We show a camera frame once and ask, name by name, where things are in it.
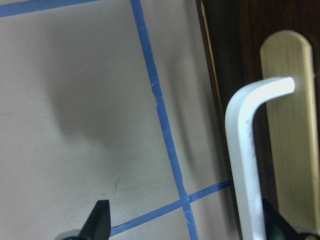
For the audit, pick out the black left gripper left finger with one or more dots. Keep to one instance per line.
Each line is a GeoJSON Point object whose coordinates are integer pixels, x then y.
{"type": "Point", "coordinates": [98, 224]}

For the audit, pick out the dark wooden drawer cabinet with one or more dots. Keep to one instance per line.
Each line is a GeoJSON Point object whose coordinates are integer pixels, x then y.
{"type": "Point", "coordinates": [233, 32]}

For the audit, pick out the wooden drawer with white handle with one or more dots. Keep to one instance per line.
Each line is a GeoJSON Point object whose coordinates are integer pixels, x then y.
{"type": "Point", "coordinates": [288, 91]}

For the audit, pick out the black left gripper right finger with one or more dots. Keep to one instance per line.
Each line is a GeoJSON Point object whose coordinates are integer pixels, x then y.
{"type": "Point", "coordinates": [277, 228]}

